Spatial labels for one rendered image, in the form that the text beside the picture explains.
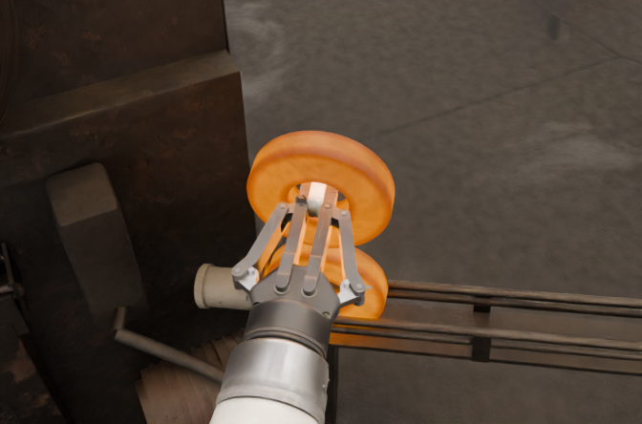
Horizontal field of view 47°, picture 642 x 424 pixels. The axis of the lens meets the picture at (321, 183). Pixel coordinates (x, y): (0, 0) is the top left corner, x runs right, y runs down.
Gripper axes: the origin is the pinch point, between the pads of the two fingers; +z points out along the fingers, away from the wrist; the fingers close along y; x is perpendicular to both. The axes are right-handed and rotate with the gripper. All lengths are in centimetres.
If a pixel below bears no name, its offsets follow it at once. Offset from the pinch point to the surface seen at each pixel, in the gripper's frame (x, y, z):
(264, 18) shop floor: -100, -48, 158
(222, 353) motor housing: -38.8, -14.9, -1.6
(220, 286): -23.2, -13.7, 0.1
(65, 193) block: -12.4, -33.5, 3.9
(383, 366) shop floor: -94, 8, 28
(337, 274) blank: -16.6, 1.8, 0.0
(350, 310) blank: -23.9, 3.5, -0.4
